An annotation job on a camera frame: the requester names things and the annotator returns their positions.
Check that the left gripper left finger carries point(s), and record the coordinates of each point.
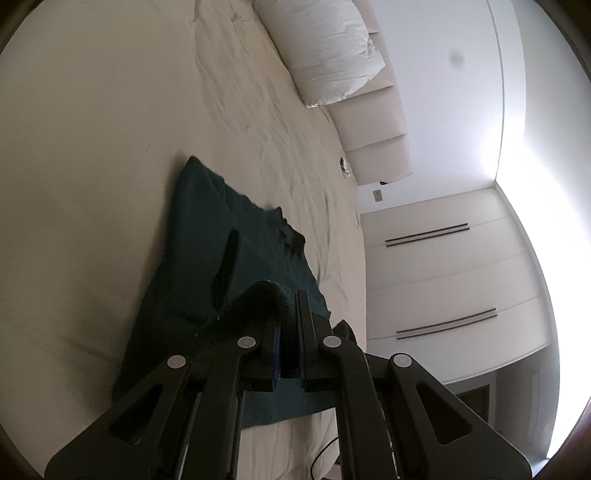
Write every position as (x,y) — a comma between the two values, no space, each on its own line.
(182,422)

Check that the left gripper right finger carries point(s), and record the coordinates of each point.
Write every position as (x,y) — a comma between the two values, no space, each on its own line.
(395,419)

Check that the dark green sweater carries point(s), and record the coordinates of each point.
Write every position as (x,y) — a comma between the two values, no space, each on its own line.
(227,265)

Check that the white wardrobe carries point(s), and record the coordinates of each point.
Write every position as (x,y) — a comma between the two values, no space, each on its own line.
(452,282)

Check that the small white item on bed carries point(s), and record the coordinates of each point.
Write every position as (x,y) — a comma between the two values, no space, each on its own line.
(344,165)

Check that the beige padded headboard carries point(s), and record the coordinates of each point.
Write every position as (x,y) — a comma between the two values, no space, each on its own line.
(372,127)

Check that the beige bed sheet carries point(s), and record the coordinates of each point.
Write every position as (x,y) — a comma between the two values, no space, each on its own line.
(102,103)

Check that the white pillow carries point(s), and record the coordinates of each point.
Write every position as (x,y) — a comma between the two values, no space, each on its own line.
(325,45)

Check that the wall socket plate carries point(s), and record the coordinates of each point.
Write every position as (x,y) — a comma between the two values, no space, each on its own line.
(377,195)

